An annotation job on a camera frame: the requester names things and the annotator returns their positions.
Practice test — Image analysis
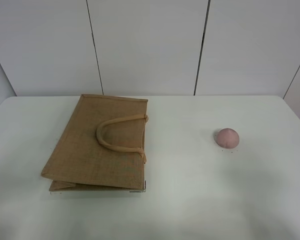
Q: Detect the brown linen tote bag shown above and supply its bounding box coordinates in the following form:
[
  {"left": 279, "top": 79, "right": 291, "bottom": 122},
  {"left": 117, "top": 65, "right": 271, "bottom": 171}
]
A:
[{"left": 41, "top": 94, "right": 148, "bottom": 192}]

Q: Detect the pink peach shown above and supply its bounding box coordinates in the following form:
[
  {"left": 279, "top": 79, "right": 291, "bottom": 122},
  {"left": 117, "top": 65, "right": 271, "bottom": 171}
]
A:
[{"left": 216, "top": 128, "right": 240, "bottom": 149}]

